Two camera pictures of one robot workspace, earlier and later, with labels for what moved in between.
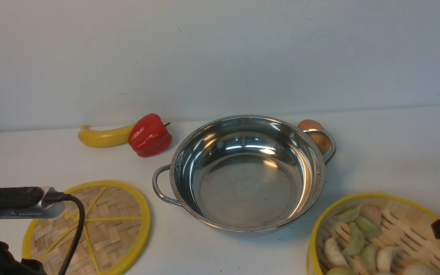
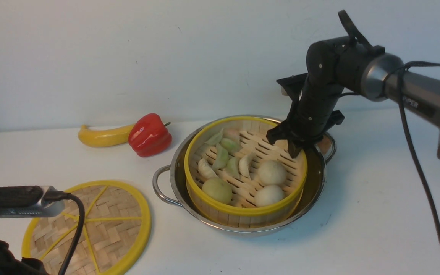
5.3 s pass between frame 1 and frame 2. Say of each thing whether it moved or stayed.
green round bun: moved
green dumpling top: moved
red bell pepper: stayed
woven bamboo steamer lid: stayed
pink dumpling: moved
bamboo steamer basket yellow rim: moved
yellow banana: stayed
